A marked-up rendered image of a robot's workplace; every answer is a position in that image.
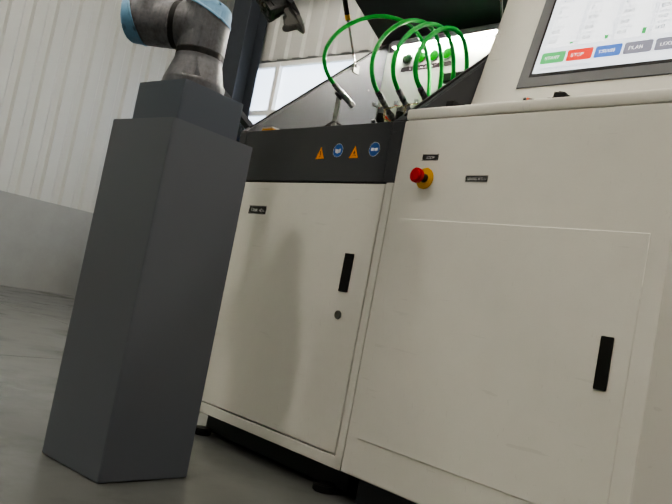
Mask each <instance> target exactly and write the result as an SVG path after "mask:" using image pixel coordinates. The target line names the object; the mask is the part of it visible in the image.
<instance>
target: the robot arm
mask: <svg viewBox="0 0 672 504"><path fill-rule="evenodd" d="M256 2H257V3H258V5H259V6H260V11H261V12H262V14H263V15H264V17H265V18H266V20H267V21H268V22H269V23H270V22H272V21H274V20H275V19H277V18H279V17H280V16H281V15H283V14H284V15H283V20H284V21H283V23H284V25H283V27H282V30H283V31H284V32H290V31H294V30H298V31H299V32H300V33H302V34H304V33H305V26H304V23H303V20H302V17H301V15H300V12H299V10H298V8H297V6H296V4H295V2H294V1H293V0H256ZM265 15H266V16H267V17H268V19H267V17H266V16H265ZM120 18H121V24H122V28H123V31H124V33H125V35H126V37H127V38H128V39H129V40H130V41H131V42H132V43H135V44H140V45H144V46H147V47H148V46H153V47H160V48H168V49H175V50H176V52H175V56H174V58H173V60H172V61H171V63H170V65H169V66H168V68H167V70H166V71H165V73H164V75H163V77H162V80H172V79H183V78H187V79H189V80H191V81H193V82H196V83H198V84H200V85H202V86H204V87H207V88H209V89H211V90H213V91H216V92H218V93H220V94H222V95H224V93H225V90H224V88H223V73H222V67H223V62H224V57H225V52H226V48H227V43H228V38H229V33H230V31H231V22H232V13H231V11H230V10H229V8H228V7H227V6H225V5H224V4H223V3H221V2H220V1H218V0H186V1H183V0H122V3H121V8H120Z"/></svg>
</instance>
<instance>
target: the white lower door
mask: <svg viewBox="0 0 672 504"><path fill-rule="evenodd" d="M385 189H386V184H342V183H273V182H246V183H245V188H244V193H243V198H242V203H241V208H240V213H239V218H238V223H237V228H236V233H235V238H234V243H233V248H232V253H231V258H230V263H229V268H228V272H227V277H226V282H225V287H224V292H223V297H222V302H221V307H220V312H219V317H218V322H217V327H216V332H215V337H214V342H213V347H212V352H211V357H210V362H209V367H208V372H207V377H206V382H205V387H204V392H203V397H202V401H205V402H207V403H210V404H212V405H215V406H217V407H219V408H222V409H224V410H227V411H229V412H232V413H234V414H237V415H239V416H242V417H244V418H247V419H249V420H251V421H254V422H256V423H259V424H261V425H264V426H266V427H269V428H271V429H274V430H276V431H279V432H281V433H283V434H286V435H288V436H291V437H293V438H296V439H298V440H301V441H303V442H306V443H308V444H311V445H313V446H315V447H318V448H320V449H323V450H325V451H328V452H330V453H333V454H336V450H337V445H338V439H339V434H340V429H341V423H342V418H343V413H344V407H345V402H346V397H347V391H348V386H349V381H350V375H351V370H352V365H353V359H354V354H355V349H356V343H357V338H358V333H359V327H360V322H361V317H362V311H363V306H364V301H365V295H366V290H367V285H368V279H369V274H370V269H371V263H372V258H373V253H374V247H375V242H376V237H377V231H378V226H379V221H380V215H381V210H382V205H383V199H384V194H385Z"/></svg>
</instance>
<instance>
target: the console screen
mask: <svg viewBox="0 0 672 504"><path fill-rule="evenodd" d="M668 74H672V0H546V2H545V5H544V8H543V11H542V14H541V17H540V19H539V22H538V25H537V28H536V31H535V34H534V37H533V40H532V43H531V46H530V49H529V52H528V54H527V57H526V60H525V63H524V66H523V69H522V72H521V75H520V78H519V81H518V84H517V87H516V89H523V88H533V87H544V86H554V85H564V84H575V83H585V82H596V81H606V80H616V79H627V78H637V77H647V76H658V75H668Z"/></svg>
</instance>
